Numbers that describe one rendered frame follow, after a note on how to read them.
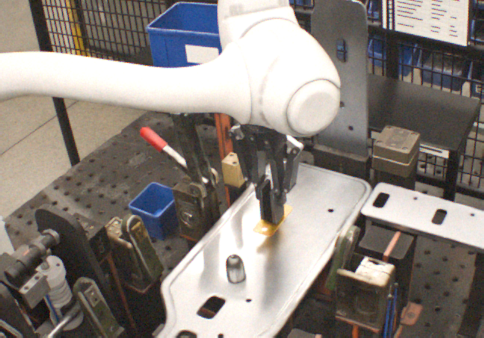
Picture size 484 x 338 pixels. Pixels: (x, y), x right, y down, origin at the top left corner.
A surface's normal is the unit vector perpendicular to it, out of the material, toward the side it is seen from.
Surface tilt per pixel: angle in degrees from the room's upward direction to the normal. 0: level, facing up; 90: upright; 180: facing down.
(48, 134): 0
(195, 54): 90
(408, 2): 90
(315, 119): 90
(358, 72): 90
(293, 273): 0
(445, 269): 0
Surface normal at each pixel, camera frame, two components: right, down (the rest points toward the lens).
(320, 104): 0.41, 0.52
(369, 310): -0.52, 0.54
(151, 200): 0.84, 0.18
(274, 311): -0.10, -0.80
